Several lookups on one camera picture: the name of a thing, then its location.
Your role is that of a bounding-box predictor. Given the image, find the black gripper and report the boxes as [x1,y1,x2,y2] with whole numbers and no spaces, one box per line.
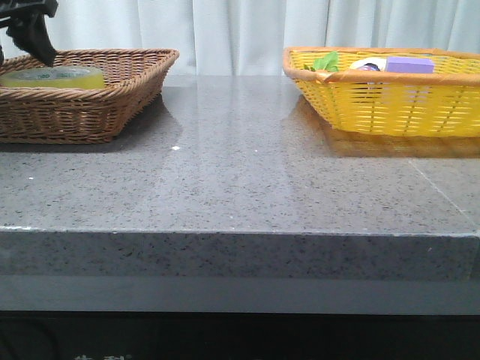
[1,0,59,64]

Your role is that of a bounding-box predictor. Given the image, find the yellow tape roll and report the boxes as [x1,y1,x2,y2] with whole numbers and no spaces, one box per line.
[1,66,106,89]

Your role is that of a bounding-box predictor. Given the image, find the brown wicker basket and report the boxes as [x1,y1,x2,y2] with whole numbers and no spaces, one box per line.
[1,48,179,144]

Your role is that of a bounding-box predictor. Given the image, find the white curtain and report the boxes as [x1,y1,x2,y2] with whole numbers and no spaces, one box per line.
[46,1,479,76]

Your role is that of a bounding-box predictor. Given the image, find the orange toy carrot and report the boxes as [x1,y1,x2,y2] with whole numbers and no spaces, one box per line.
[303,51,339,72]

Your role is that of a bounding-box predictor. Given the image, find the purple rectangular block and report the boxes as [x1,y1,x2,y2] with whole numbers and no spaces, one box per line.
[385,56,434,74]

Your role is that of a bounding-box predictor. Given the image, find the yellow wicker basket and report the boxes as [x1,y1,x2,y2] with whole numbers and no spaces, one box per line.
[283,46,479,137]

